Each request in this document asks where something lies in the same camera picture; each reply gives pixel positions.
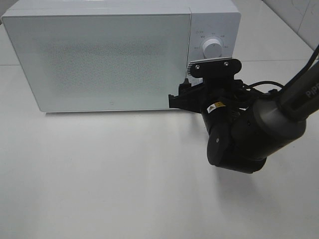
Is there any white microwave oven body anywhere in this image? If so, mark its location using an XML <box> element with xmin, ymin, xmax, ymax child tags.
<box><xmin>1</xmin><ymin>0</ymin><xmax>241</xmax><ymax>69</ymax></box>

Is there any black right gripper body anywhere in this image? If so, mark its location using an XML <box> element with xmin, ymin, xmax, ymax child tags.
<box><xmin>189</xmin><ymin>79</ymin><xmax>246</xmax><ymax>129</ymax></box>

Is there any upper white power knob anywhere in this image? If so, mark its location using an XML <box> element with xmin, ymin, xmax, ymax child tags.
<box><xmin>202</xmin><ymin>37</ymin><xmax>223</xmax><ymax>59</ymax></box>

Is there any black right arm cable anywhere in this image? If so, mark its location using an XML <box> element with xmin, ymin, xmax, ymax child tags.
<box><xmin>234</xmin><ymin>44</ymin><xmax>319</xmax><ymax>118</ymax></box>

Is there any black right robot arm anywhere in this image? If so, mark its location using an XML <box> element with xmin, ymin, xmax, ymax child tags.
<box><xmin>168</xmin><ymin>50</ymin><xmax>319</xmax><ymax>174</ymax></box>

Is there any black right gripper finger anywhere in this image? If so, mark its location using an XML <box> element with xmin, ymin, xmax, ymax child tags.
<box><xmin>178</xmin><ymin>78</ymin><xmax>205</xmax><ymax>96</ymax></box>
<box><xmin>168</xmin><ymin>94</ymin><xmax>201</xmax><ymax>113</ymax></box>

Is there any white microwave door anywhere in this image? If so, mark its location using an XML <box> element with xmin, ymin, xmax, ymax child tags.
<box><xmin>3</xmin><ymin>14</ymin><xmax>190</xmax><ymax>113</ymax></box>

